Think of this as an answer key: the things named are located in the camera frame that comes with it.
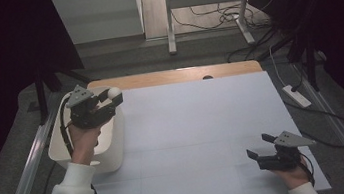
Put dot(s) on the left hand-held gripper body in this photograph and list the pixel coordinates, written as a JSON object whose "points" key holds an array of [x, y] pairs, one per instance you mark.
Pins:
{"points": [[90, 116]]}

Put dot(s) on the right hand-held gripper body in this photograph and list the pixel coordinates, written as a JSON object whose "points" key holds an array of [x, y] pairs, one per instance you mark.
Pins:
{"points": [[278, 163]]}

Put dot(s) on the white ball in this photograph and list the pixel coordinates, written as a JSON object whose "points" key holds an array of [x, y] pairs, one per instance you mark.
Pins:
{"points": [[114, 92]]}

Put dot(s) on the white plastic bin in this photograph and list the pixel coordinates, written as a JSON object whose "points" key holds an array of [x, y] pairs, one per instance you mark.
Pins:
{"points": [[114, 145]]}

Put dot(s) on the person's right hand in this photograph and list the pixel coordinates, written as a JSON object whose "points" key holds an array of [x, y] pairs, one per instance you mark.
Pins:
{"points": [[293, 177]]}

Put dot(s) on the person's left hand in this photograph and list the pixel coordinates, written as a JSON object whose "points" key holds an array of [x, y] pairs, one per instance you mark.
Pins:
{"points": [[83, 144]]}

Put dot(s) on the wooden table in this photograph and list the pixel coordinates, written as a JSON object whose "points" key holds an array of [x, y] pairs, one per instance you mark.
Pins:
{"points": [[157, 78]]}

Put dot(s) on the white power strip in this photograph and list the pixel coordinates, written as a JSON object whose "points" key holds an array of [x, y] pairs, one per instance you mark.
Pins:
{"points": [[296, 95]]}

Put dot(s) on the black stand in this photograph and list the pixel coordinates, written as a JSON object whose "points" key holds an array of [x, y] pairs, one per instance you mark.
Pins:
{"points": [[40, 94], [310, 62]]}

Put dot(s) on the pale grey table mat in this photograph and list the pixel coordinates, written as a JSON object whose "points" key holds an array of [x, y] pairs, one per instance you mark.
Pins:
{"points": [[178, 109]]}

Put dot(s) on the white cabinet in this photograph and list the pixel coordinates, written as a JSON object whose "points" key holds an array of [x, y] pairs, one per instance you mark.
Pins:
{"points": [[99, 19]]}

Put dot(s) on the white metal desk frame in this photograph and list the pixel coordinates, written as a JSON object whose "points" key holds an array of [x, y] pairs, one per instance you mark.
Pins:
{"points": [[170, 26]]}

